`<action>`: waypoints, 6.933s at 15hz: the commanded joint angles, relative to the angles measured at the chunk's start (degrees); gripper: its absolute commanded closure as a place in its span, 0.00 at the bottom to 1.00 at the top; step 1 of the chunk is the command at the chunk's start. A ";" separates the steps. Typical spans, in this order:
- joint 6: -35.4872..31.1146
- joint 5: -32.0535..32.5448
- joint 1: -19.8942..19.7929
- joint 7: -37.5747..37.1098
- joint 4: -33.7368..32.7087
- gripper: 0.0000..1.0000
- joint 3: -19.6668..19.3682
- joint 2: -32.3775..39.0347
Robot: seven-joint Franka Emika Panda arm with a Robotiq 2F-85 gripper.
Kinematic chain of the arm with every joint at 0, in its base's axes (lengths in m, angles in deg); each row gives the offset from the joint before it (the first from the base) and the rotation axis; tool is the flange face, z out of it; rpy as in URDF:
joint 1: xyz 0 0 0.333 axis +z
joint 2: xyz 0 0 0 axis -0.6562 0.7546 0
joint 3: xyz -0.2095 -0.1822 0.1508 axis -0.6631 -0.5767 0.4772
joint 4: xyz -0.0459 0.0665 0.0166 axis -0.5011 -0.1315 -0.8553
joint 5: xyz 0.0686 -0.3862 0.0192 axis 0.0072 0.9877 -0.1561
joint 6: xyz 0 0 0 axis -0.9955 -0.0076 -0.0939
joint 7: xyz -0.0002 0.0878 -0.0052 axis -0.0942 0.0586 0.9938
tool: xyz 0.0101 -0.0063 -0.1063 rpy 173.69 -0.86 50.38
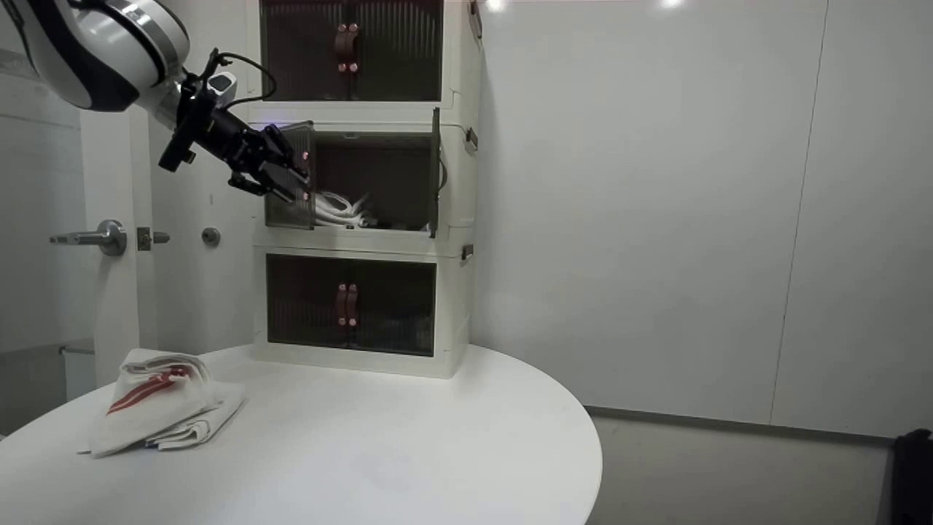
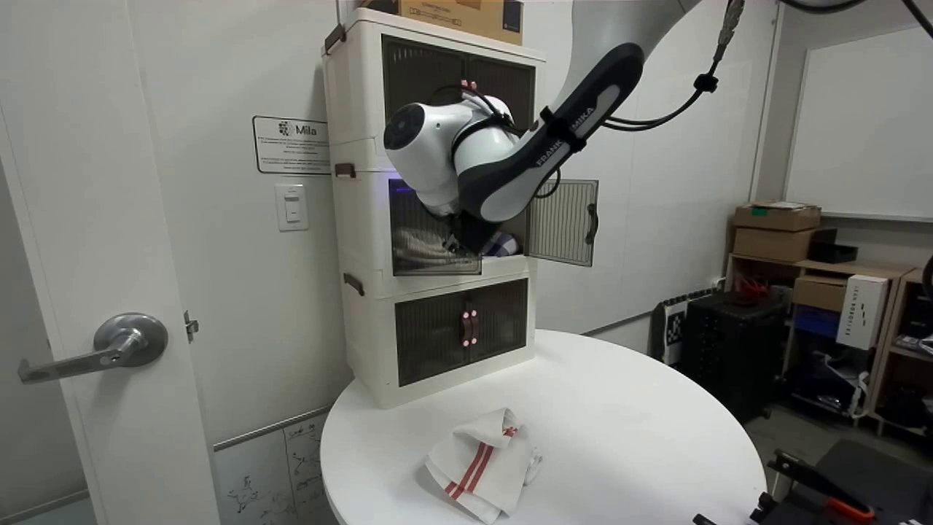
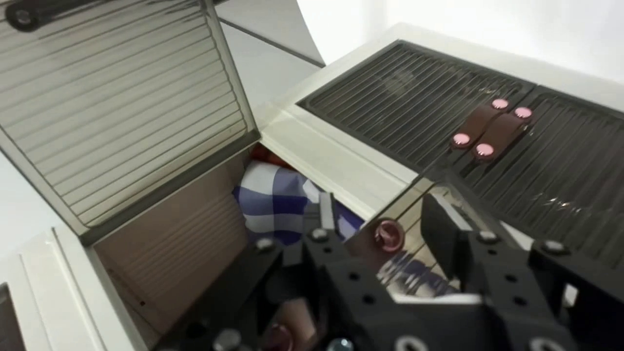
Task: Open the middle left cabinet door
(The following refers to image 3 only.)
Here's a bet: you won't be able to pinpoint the black dish rack grid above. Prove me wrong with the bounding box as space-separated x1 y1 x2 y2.
296 38 535 178

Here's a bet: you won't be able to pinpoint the grey slatted box lid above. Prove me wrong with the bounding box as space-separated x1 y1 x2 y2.
0 0 262 247

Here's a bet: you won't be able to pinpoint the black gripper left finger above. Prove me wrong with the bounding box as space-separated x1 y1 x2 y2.
299 190 346 262

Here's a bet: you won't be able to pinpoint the brown strap door handle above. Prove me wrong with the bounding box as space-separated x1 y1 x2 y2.
370 216 409 255
450 95 510 151
1 0 99 32

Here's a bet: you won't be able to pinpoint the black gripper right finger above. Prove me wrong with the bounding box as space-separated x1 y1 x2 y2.
418 190 522 295

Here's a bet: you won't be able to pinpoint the blue white checked cloth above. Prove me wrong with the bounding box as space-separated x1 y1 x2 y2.
229 159 366 247

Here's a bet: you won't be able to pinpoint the brown block pink dots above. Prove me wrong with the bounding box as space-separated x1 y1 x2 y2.
471 102 535 163

